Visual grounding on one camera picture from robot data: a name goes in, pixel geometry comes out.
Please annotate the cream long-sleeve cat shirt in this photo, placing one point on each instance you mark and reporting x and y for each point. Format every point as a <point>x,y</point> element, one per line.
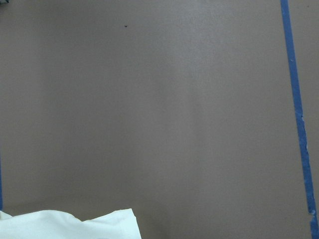
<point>52,224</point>

